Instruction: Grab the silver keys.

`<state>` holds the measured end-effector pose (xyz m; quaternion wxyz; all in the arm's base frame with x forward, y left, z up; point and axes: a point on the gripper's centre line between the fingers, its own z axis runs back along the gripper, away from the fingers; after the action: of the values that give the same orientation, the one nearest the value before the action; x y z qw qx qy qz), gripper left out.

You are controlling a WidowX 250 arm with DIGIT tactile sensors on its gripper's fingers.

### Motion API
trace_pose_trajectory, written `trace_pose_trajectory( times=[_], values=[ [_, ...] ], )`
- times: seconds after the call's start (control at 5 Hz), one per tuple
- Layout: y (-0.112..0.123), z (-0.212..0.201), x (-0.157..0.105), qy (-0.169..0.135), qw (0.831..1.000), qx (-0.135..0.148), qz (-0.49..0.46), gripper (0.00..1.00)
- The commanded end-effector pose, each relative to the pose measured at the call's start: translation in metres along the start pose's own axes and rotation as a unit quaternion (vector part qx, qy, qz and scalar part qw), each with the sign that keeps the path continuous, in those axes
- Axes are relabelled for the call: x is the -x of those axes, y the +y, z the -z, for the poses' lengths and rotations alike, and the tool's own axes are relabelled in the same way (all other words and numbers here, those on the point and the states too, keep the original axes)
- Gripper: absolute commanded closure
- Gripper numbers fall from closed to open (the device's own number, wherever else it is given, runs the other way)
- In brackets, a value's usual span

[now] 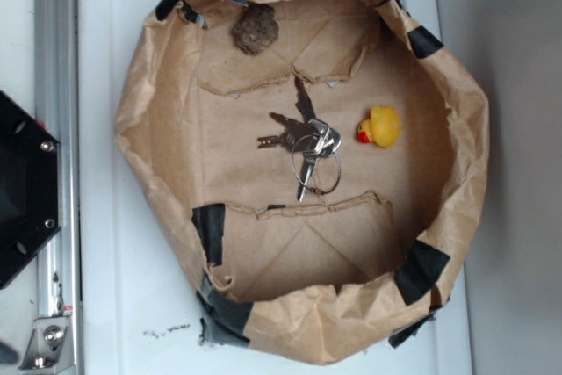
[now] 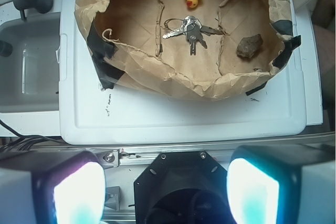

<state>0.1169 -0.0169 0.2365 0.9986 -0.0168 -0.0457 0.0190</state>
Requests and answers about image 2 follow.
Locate aluminium frame rail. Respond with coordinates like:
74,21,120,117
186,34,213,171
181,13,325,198
0,136,336,168

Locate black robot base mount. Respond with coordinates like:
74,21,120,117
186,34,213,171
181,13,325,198
134,151,234,223

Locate black cables bundle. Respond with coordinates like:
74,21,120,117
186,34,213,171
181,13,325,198
0,119,64,154

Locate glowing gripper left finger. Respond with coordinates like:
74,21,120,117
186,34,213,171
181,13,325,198
1,151,106,223

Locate silver keys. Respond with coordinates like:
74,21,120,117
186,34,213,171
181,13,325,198
162,15,224,56

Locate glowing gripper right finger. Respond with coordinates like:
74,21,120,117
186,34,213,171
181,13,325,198
226,144,335,223

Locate brown paper bag bin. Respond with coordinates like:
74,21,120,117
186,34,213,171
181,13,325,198
75,0,298,101

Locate brown rock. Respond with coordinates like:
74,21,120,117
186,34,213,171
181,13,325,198
236,34,263,59

